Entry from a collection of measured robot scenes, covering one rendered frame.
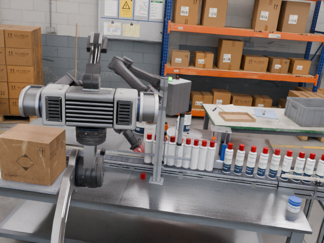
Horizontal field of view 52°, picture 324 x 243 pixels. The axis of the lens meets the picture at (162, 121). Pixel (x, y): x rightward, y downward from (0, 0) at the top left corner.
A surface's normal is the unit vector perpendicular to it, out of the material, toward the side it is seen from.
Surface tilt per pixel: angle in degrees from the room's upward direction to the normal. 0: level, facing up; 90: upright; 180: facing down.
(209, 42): 90
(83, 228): 0
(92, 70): 44
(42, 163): 90
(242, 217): 0
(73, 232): 0
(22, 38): 90
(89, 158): 90
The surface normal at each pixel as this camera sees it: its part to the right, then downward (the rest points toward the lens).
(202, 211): 0.08, -0.94
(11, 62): 0.14, 0.36
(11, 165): -0.12, 0.32
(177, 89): 0.74, 0.28
